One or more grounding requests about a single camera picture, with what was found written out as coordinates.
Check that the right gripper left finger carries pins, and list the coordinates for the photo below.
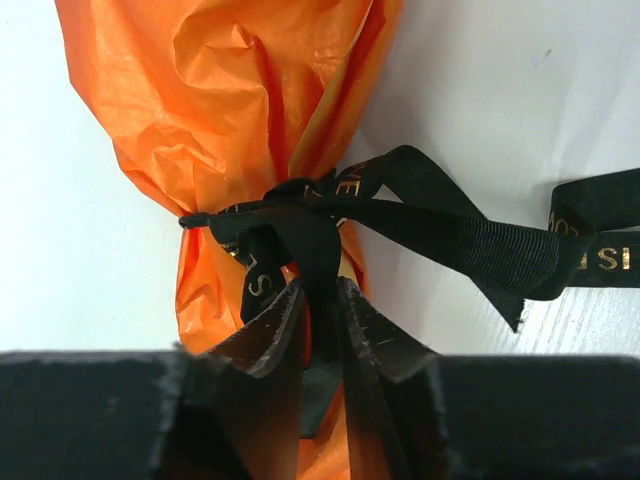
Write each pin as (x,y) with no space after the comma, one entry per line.
(238,416)

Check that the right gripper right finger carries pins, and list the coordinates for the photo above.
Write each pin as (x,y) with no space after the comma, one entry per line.
(392,428)

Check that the black ribbon gold lettering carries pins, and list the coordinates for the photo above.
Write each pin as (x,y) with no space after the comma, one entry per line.
(592,241)

